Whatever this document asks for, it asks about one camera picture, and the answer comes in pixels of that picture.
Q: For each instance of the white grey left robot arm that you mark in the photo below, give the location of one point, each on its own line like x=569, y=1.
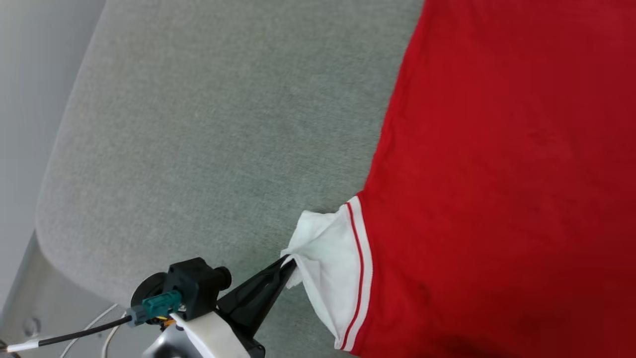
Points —
x=171, y=345

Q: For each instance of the grey fabric sofa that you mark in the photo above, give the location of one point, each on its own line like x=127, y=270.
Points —
x=223, y=124

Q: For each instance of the red and white shirt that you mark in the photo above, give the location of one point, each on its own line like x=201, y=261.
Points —
x=497, y=174

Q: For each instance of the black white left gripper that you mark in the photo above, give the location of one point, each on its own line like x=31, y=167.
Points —
x=196, y=281

